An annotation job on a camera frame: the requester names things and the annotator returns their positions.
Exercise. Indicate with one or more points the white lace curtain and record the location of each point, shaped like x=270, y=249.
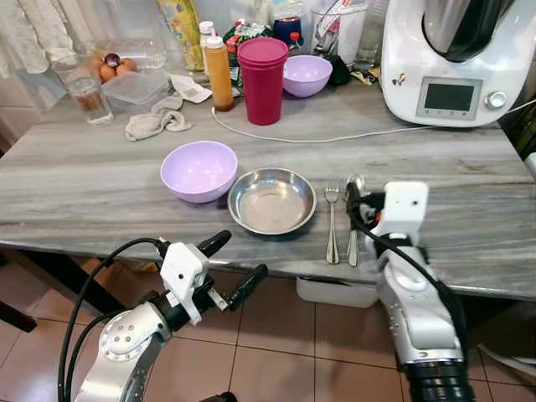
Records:
x=33, y=33

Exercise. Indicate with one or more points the white paper napkin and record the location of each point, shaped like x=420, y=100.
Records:
x=191, y=87

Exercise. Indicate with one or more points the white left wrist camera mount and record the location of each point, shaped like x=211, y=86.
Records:
x=182, y=270

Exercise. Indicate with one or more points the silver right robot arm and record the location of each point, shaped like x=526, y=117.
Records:
x=419, y=310

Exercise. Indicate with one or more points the brown egg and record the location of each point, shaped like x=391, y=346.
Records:
x=96, y=62
x=107, y=74
x=128, y=65

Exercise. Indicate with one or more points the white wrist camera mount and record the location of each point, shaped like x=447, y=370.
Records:
x=402, y=205
x=182, y=270

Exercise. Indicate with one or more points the stainless steel dish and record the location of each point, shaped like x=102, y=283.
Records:
x=272, y=201

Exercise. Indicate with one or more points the small lilac plastic bowl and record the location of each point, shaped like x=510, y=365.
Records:
x=306, y=75

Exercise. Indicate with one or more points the clear glass bowl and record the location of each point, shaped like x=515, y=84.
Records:
x=146, y=52

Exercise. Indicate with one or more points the large lilac plastic bowl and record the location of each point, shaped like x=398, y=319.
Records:
x=198, y=170

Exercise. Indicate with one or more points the steel fork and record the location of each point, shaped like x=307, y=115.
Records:
x=332, y=226

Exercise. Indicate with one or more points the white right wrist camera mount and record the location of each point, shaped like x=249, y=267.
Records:
x=402, y=205

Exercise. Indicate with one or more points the yellow food package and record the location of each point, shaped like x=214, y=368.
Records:
x=182, y=29

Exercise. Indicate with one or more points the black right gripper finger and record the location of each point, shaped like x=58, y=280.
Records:
x=353, y=201

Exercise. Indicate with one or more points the orange bottle with white cap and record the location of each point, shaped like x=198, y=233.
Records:
x=220, y=79

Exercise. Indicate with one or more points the small black object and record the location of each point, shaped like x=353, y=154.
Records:
x=339, y=71

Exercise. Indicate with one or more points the grey crumpled cloth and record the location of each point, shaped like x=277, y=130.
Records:
x=155, y=121

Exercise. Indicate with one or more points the clear glass bottle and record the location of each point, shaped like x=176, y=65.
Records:
x=371, y=38

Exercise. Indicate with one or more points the white capped clear bottle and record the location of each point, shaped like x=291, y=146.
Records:
x=206, y=32

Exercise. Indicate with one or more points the white side surface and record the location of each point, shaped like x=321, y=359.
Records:
x=531, y=163

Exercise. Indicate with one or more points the clear plastic lidded container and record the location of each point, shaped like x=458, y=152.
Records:
x=136, y=90

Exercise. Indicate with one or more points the white printed bag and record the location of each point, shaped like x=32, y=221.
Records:
x=337, y=29

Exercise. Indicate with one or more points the clear drinking glass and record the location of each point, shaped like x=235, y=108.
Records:
x=85, y=94

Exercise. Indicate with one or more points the magenta lidded tumbler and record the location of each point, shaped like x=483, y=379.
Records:
x=263, y=84

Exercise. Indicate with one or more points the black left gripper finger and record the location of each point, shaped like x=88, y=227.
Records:
x=216, y=241
x=249, y=283

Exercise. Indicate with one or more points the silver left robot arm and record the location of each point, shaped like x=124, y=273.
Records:
x=126, y=337

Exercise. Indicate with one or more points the red onion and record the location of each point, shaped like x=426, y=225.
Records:
x=112, y=59

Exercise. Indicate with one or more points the green food package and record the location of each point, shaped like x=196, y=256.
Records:
x=244, y=32

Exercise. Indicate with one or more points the dark green object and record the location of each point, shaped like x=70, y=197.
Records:
x=523, y=126

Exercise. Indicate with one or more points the dark bottle with red cap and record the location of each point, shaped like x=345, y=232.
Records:
x=290, y=35

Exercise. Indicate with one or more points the white kitchen cooking machine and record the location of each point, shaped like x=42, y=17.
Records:
x=448, y=75

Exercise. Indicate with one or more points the steel spoon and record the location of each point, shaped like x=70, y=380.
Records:
x=353, y=247

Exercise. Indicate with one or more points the white box under table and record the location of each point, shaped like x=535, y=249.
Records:
x=335, y=293

